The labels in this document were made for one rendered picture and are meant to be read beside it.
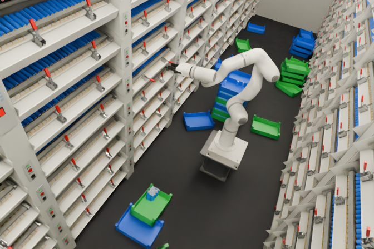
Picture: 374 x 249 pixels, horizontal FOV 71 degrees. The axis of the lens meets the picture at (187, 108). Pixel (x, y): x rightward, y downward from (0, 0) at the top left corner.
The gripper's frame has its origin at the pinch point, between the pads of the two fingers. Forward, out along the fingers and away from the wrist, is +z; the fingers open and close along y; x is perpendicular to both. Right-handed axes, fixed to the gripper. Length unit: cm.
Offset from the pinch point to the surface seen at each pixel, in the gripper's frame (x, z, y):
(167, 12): -31.7, 8.6, -13.2
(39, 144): -11, 10, 96
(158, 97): 44, 24, -15
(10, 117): -32, 6, 102
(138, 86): 7.9, 15.1, 20.6
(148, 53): -13.2, 10.6, 10.9
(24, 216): 27, 20, 114
